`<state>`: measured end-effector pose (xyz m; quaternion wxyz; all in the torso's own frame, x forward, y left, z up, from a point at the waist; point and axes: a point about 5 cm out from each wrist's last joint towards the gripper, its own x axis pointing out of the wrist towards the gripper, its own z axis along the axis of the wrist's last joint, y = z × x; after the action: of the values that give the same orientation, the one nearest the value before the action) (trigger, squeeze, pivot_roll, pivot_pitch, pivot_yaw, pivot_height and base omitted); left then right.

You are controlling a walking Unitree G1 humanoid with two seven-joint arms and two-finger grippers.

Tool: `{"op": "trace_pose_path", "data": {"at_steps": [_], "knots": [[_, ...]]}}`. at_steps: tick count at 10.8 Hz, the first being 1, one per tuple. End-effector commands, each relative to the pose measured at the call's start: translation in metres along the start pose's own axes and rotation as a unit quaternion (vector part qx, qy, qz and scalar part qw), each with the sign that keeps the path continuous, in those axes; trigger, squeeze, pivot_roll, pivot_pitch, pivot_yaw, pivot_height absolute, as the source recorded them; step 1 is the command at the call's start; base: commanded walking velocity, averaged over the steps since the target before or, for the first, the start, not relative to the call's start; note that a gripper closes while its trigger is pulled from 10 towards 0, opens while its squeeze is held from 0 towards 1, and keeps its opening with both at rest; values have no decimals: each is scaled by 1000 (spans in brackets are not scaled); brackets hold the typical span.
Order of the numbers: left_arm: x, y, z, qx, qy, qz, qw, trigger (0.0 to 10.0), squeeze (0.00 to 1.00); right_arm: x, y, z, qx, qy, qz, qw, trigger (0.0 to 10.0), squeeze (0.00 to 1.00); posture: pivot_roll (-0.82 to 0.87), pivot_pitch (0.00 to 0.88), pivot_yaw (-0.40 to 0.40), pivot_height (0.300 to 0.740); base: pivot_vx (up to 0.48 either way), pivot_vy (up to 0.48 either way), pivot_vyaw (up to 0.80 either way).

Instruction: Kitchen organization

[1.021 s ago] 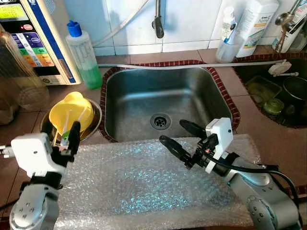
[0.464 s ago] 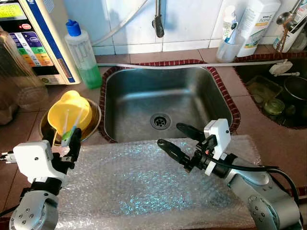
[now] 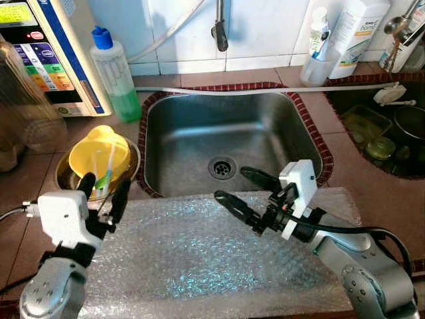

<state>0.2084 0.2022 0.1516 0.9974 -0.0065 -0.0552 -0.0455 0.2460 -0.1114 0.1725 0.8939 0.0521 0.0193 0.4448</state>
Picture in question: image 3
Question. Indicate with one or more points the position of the straight white tube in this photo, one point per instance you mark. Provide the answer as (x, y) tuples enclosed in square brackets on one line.
[(265, 88)]

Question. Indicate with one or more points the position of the yellow plastic bowl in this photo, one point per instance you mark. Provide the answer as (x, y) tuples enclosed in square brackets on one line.
[(99, 143)]

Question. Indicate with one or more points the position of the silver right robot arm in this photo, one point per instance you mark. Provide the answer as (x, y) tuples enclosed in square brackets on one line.
[(365, 272)]

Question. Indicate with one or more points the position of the small white squeeze bottle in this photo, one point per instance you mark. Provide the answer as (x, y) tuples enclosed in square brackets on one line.
[(319, 30)]

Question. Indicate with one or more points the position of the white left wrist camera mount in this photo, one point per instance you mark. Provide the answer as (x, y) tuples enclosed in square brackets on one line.
[(63, 216)]

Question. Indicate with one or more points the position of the clear bubble wrap sheet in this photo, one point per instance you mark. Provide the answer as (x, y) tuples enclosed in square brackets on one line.
[(199, 266)]

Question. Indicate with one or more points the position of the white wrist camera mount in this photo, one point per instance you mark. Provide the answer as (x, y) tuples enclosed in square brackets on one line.
[(63, 216), (300, 183)]

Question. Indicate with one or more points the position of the large white detergent bottle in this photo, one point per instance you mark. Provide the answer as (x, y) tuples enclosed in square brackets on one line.
[(358, 40)]

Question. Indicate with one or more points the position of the dark round pot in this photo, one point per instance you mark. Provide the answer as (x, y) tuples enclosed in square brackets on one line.
[(410, 123)]

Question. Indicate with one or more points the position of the dark tiled wash basin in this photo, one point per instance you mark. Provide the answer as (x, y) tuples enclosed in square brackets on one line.
[(405, 163)]

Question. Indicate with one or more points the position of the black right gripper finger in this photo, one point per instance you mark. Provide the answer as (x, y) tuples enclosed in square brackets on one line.
[(259, 178), (239, 211)]

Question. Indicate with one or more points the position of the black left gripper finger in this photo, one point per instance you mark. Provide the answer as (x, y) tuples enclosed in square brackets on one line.
[(86, 186), (121, 199)]

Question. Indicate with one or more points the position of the steel ladle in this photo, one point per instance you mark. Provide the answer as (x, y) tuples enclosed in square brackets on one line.
[(395, 25)]

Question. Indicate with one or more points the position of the stainless steel sink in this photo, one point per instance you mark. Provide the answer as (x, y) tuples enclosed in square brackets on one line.
[(199, 133)]

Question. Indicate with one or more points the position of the white printed bottle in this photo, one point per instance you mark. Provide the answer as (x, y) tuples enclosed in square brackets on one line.
[(405, 50)]

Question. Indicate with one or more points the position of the round steel bowl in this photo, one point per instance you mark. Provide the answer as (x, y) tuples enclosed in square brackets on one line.
[(65, 176)]

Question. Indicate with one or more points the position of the dark metal faucet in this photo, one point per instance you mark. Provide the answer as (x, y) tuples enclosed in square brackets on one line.
[(220, 33)]

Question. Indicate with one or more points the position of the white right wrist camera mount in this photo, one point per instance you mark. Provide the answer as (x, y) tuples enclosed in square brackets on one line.
[(300, 183)]

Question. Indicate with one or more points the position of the rectangular glass container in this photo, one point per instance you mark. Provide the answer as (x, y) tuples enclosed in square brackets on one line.
[(365, 123)]

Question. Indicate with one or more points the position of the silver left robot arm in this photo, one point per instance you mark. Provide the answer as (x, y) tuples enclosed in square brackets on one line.
[(56, 286)]

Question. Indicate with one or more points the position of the green soap bottle blue cap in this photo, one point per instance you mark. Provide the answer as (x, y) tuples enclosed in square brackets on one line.
[(119, 86)]

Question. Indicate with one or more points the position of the round glass cup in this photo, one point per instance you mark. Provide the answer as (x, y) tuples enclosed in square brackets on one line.
[(380, 148)]

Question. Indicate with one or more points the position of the clear plastic cup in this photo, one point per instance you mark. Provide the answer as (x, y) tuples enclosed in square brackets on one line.
[(317, 70)]

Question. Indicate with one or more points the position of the white blue water ionizer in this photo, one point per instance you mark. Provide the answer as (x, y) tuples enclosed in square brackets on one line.
[(66, 46)]

